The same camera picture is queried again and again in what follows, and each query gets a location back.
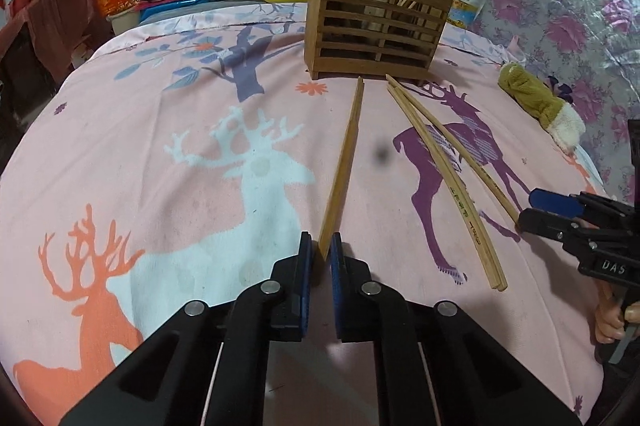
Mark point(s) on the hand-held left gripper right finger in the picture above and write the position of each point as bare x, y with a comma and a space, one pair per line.
337, 286

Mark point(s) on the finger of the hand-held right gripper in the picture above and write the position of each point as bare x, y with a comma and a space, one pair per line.
555, 201
542, 223

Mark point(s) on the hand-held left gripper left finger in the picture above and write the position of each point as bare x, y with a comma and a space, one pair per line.
304, 286

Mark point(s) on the wooden chopstick holder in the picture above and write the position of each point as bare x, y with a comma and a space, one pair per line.
370, 51

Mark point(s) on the person's right hand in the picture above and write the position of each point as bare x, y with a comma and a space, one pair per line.
610, 323

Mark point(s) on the green and white plush glove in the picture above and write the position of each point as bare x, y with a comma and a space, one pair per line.
530, 96

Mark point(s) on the purple floral quilt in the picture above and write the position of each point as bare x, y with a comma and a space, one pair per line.
575, 6

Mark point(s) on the blue plastic tray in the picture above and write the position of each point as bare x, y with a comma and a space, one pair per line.
170, 5

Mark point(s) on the white plastic basin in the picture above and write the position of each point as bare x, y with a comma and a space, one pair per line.
122, 22

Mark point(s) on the brown red cloth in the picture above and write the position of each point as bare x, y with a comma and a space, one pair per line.
60, 21

